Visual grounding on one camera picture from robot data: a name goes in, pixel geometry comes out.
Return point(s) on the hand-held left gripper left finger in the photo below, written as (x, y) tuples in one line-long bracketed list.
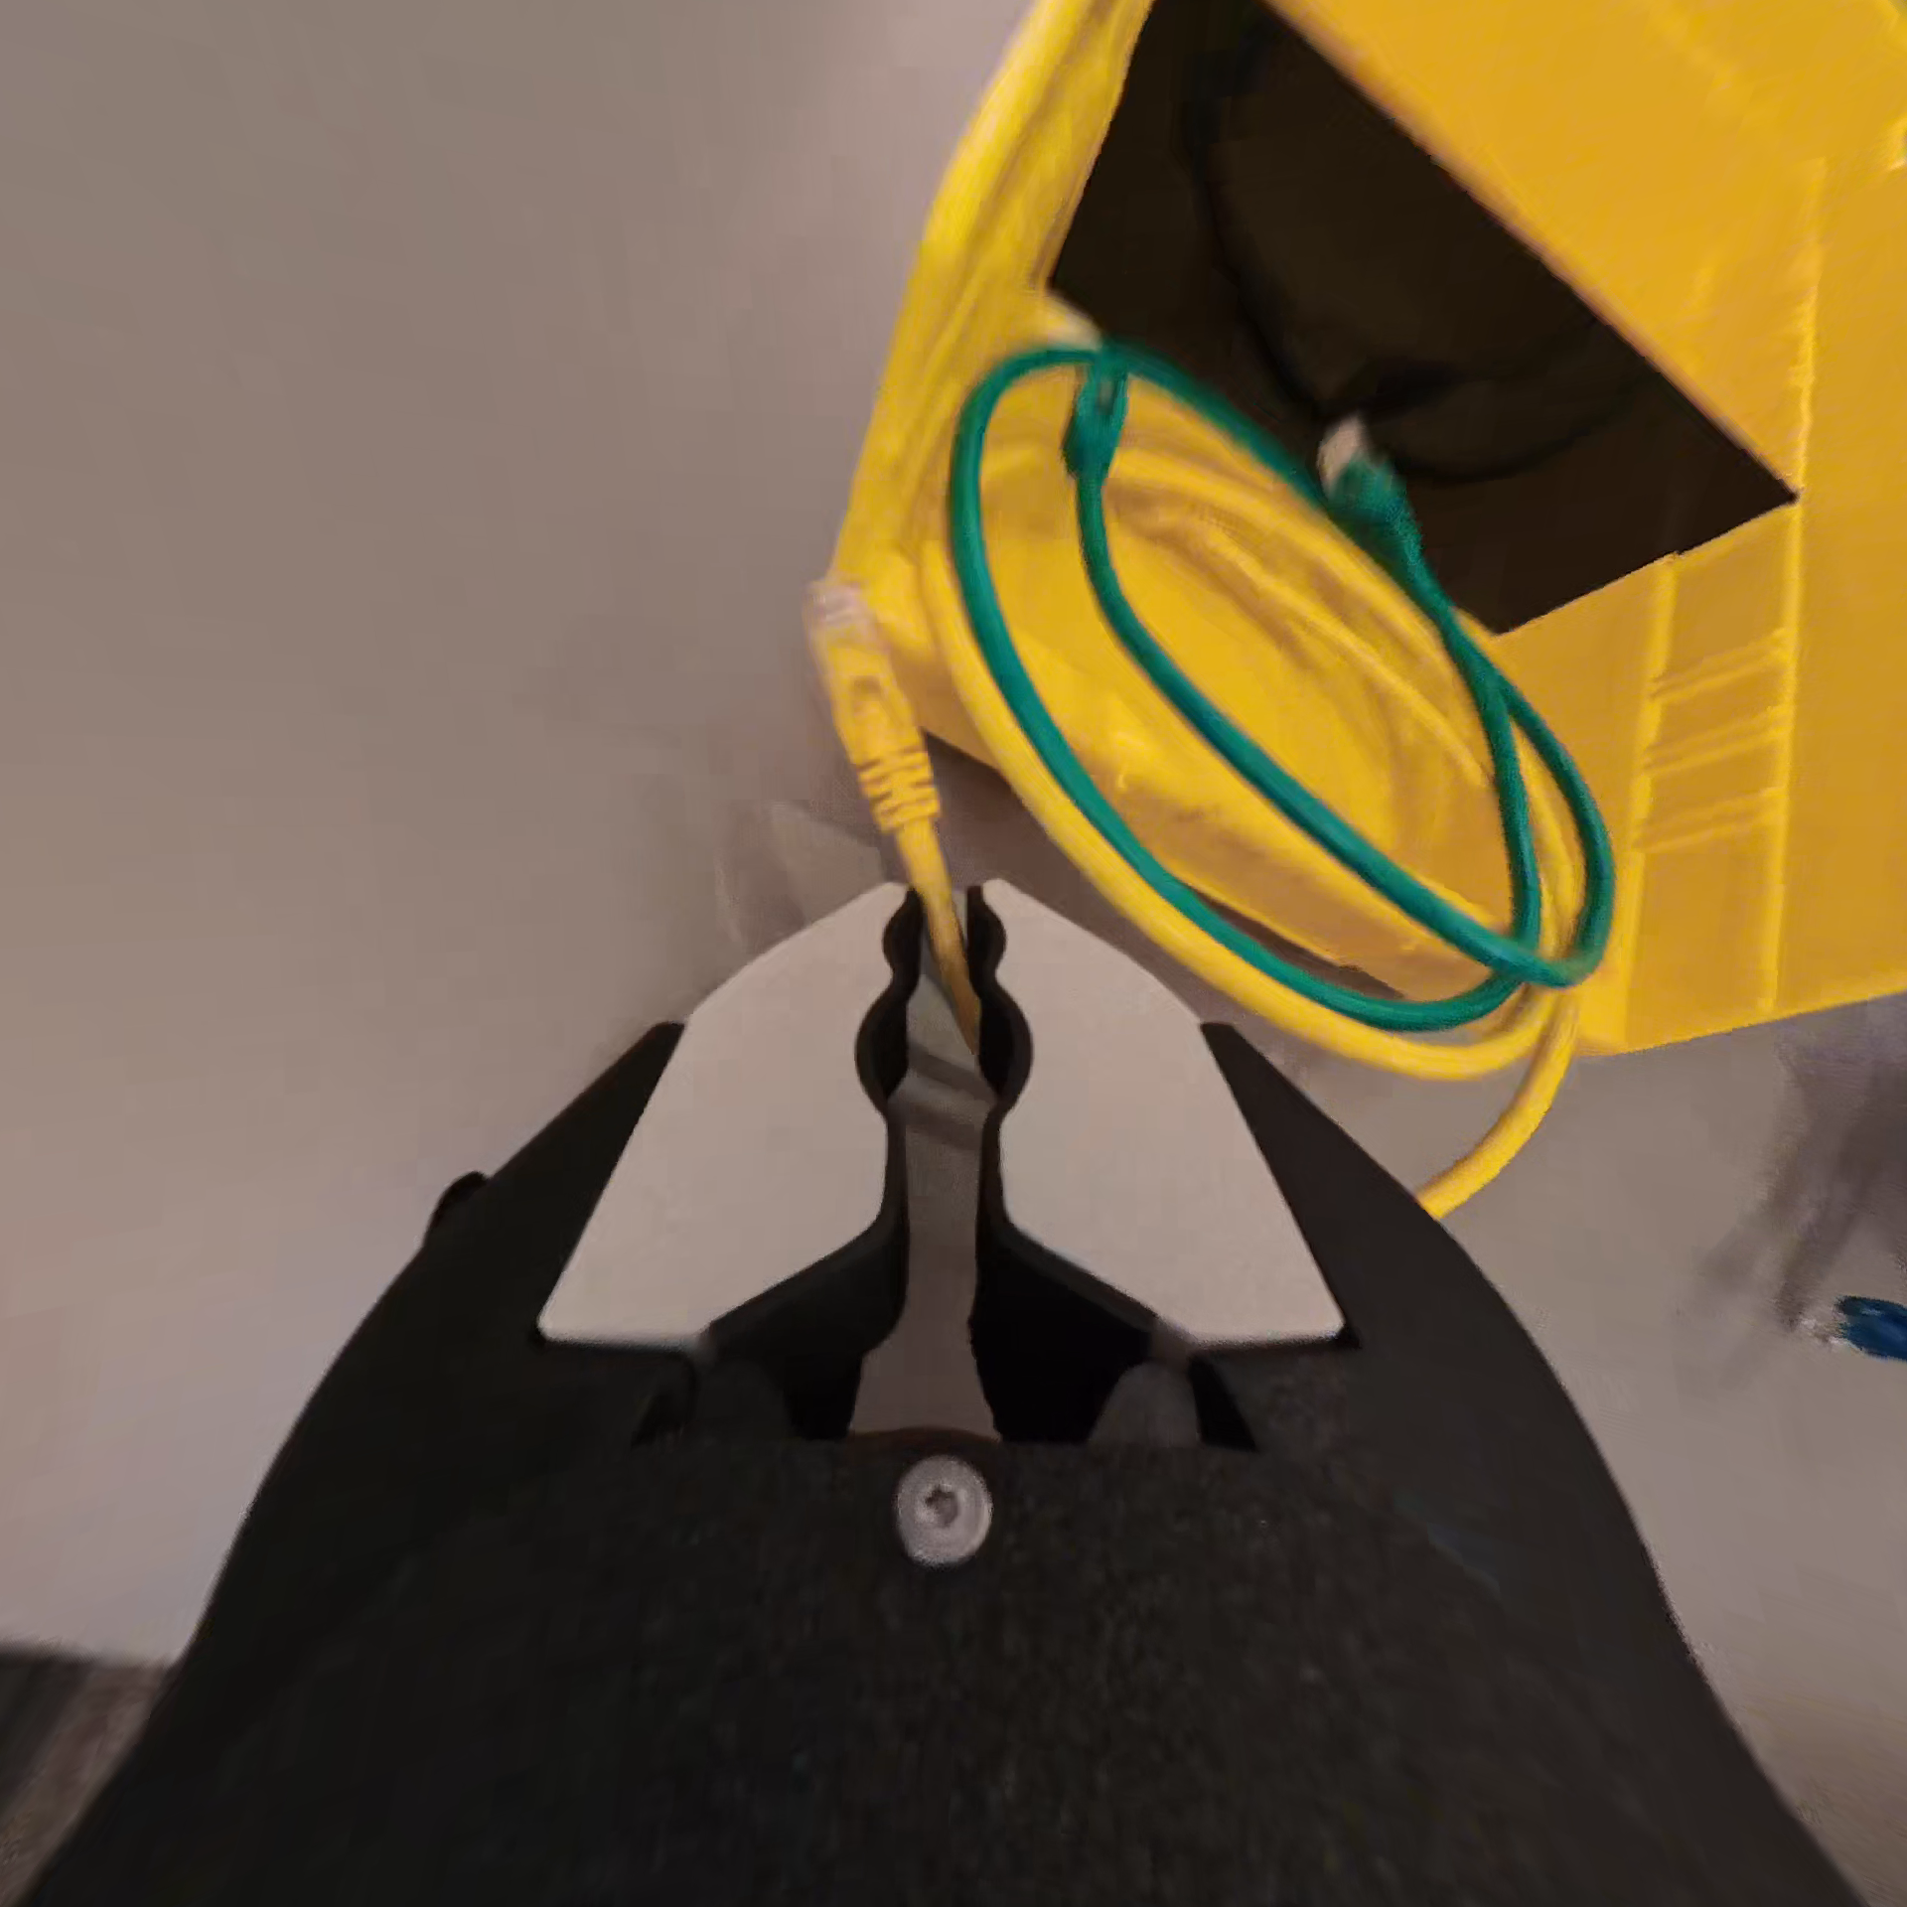
[(715, 1176)]

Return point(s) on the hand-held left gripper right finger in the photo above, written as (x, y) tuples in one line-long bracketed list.
[(1162, 1176)]

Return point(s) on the yellow storage bin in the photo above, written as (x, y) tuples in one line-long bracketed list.
[(1712, 223)]

